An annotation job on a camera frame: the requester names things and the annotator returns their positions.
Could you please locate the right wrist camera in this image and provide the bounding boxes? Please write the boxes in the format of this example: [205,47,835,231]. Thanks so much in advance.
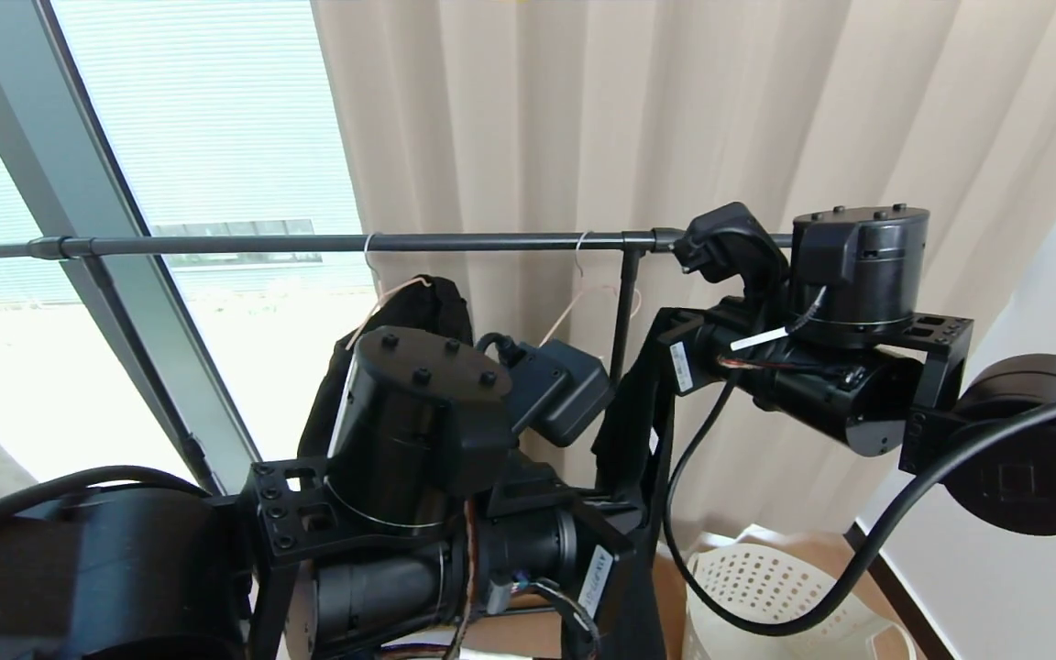
[673,203,790,317]

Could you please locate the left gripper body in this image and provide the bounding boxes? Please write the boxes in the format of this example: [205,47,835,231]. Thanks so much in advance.
[489,500,635,635]

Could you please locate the white laundry basket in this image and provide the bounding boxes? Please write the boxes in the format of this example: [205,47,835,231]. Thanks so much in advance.
[679,527,919,660]

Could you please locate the black clothes rack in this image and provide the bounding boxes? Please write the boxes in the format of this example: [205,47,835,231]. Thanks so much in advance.
[0,227,795,617]

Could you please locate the black garment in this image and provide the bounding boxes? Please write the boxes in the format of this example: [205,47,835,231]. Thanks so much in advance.
[592,307,677,660]

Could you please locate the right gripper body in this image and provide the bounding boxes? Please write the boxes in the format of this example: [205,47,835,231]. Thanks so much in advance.
[656,307,804,413]

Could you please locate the black shorts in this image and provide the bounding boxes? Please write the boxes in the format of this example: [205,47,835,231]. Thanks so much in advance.
[297,275,476,459]

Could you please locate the window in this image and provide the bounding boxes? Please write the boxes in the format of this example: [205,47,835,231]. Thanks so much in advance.
[0,0,378,501]

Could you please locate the pink clothes hanger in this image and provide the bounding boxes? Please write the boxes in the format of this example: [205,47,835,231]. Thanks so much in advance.
[539,232,644,349]
[345,234,433,351]

